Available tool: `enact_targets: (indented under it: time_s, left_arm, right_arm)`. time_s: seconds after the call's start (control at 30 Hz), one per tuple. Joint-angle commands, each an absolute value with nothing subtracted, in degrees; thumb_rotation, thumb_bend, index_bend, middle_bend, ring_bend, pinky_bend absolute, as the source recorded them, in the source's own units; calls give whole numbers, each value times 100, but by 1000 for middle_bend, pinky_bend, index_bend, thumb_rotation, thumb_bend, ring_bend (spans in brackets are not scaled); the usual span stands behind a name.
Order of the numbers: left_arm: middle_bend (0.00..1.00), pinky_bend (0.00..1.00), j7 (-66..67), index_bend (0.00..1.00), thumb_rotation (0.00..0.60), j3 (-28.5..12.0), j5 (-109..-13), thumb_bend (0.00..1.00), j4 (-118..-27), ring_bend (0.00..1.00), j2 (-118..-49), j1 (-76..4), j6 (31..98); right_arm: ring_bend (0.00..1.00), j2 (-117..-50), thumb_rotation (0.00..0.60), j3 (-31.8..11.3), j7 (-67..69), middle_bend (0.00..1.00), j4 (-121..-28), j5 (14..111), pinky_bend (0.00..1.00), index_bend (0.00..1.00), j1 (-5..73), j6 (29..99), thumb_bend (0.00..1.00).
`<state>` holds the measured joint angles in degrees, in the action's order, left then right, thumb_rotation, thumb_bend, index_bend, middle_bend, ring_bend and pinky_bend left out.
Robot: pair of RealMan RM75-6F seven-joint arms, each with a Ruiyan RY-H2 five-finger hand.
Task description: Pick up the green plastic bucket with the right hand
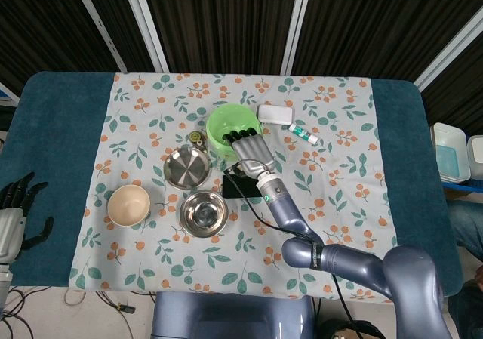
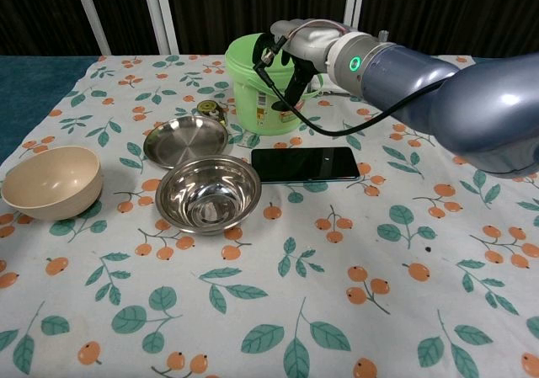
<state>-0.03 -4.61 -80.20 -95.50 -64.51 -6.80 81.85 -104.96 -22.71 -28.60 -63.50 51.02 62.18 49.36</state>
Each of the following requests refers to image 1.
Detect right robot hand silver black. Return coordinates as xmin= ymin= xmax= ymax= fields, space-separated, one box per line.
xmin=221 ymin=125 xmax=277 ymax=183

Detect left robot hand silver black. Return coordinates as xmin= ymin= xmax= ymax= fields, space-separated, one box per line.
xmin=0 ymin=171 xmax=55 ymax=265

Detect black smartphone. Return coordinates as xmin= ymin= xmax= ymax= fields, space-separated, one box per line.
xmin=221 ymin=173 xmax=266 ymax=200

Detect white rectangular case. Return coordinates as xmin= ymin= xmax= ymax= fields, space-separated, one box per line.
xmin=257 ymin=103 xmax=295 ymax=126

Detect small round tape measure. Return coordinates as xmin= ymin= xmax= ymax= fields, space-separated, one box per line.
xmin=188 ymin=130 xmax=208 ymax=153

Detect white green glue stick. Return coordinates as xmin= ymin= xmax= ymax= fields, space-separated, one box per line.
xmin=288 ymin=123 xmax=320 ymax=144

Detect stainless steel plate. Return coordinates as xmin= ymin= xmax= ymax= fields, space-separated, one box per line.
xmin=162 ymin=145 xmax=213 ymax=190

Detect teal table cover cloth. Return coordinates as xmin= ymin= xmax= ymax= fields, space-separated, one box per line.
xmin=0 ymin=70 xmax=465 ymax=299

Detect stainless steel bowl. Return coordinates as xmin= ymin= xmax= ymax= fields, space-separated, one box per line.
xmin=178 ymin=190 xmax=230 ymax=239

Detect floral fruit print tablecloth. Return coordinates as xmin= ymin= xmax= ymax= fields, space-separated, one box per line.
xmin=69 ymin=72 xmax=398 ymax=303

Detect beige plastic bowl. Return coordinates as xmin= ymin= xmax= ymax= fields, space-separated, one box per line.
xmin=106 ymin=185 xmax=152 ymax=230

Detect blue-grey robot torso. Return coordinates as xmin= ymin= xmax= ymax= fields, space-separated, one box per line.
xmin=150 ymin=291 xmax=316 ymax=339

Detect clear plastic storage box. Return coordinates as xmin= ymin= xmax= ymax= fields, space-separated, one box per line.
xmin=466 ymin=134 xmax=483 ymax=183
xmin=430 ymin=122 xmax=472 ymax=183

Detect person leg in jeans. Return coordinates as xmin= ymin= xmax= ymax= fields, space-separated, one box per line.
xmin=446 ymin=198 xmax=483 ymax=250

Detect floor cables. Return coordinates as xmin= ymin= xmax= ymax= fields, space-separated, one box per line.
xmin=0 ymin=285 xmax=156 ymax=339

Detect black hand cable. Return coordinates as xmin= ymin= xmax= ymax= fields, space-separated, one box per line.
xmin=226 ymin=159 xmax=359 ymax=339

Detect white double frame post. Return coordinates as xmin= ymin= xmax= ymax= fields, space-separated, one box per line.
xmin=119 ymin=0 xmax=170 ymax=73

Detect white single frame post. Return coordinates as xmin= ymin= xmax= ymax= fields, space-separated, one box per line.
xmin=69 ymin=0 xmax=128 ymax=72

